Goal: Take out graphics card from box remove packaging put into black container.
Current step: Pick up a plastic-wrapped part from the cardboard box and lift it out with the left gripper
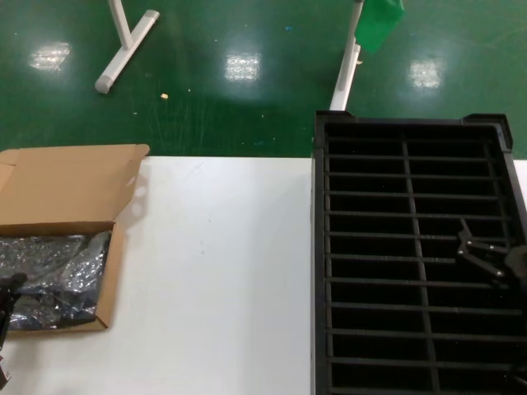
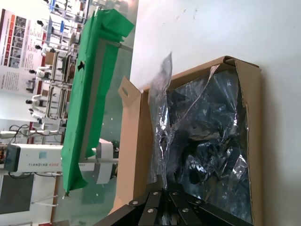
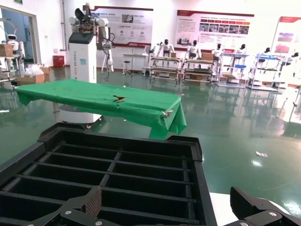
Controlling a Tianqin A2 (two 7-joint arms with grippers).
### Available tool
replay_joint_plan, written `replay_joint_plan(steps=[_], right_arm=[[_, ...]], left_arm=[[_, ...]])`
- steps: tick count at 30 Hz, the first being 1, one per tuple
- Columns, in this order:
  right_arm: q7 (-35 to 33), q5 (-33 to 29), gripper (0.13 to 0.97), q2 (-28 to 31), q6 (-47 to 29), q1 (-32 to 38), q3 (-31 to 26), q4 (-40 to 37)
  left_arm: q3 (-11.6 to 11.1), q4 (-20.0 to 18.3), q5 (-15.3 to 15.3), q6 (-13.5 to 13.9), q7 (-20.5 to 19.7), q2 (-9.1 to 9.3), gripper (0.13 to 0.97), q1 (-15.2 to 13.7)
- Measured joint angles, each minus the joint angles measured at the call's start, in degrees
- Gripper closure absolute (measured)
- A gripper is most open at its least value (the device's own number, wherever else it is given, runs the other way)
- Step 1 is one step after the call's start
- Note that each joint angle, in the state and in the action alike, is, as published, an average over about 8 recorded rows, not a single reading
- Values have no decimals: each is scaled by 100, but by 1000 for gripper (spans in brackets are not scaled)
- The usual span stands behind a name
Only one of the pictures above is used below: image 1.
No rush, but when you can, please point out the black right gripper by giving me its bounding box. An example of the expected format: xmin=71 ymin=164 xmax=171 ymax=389
xmin=454 ymin=217 xmax=527 ymax=288

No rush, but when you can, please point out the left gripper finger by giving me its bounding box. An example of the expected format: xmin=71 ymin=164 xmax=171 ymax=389
xmin=0 ymin=273 xmax=28 ymax=351

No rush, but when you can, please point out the grey translucent antistatic bag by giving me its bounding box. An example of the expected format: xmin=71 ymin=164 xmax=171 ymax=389
xmin=0 ymin=234 xmax=98 ymax=330

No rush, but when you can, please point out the brown cardboard box with lid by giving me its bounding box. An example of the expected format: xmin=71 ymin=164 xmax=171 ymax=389
xmin=0 ymin=143 xmax=151 ymax=335

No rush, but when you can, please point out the black slotted plastic container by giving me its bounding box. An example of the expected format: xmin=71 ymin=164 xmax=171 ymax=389
xmin=311 ymin=109 xmax=527 ymax=395

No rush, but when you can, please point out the white straight table leg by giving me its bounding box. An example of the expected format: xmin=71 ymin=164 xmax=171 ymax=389
xmin=329 ymin=0 xmax=366 ymax=111

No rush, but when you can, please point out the green table cloth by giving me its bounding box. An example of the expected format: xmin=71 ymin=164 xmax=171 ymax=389
xmin=354 ymin=0 xmax=407 ymax=56

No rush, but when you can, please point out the white T-shaped table leg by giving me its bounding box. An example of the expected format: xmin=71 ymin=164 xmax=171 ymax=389
xmin=94 ymin=0 xmax=161 ymax=95

